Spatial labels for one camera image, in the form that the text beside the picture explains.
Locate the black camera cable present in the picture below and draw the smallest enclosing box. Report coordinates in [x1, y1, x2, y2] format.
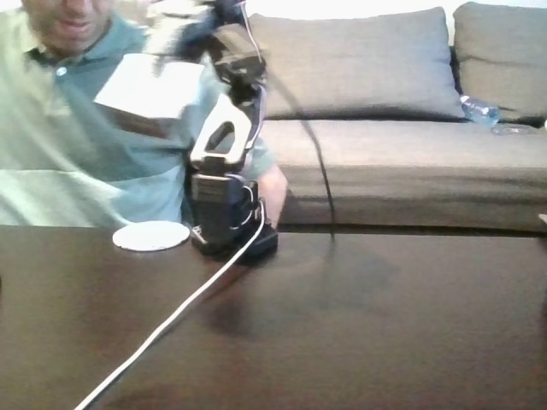
[237, 0, 338, 257]

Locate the person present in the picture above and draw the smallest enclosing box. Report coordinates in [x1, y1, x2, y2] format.
[0, 0, 290, 227]

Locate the clear plastic water bottle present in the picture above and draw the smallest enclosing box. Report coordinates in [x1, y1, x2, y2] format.
[459, 94, 501, 126]

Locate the grey fabric sofa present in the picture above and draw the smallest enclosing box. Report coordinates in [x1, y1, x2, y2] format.
[238, 0, 547, 234]

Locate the white cable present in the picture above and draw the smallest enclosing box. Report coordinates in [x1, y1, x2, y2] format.
[74, 198, 267, 410]

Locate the white and black servo box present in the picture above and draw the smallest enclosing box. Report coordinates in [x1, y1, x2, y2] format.
[92, 53, 206, 140]

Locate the black perforated clamp pad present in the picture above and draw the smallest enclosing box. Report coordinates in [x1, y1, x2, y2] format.
[191, 225, 207, 254]

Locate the white round coaster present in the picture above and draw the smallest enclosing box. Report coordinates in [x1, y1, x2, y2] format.
[112, 221, 191, 252]

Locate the clear glass dish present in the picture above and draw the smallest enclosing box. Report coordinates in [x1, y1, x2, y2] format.
[490, 124, 538, 137]

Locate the grey sofa back cushion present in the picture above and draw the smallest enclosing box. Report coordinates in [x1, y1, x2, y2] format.
[243, 6, 467, 121]
[452, 1, 547, 123]

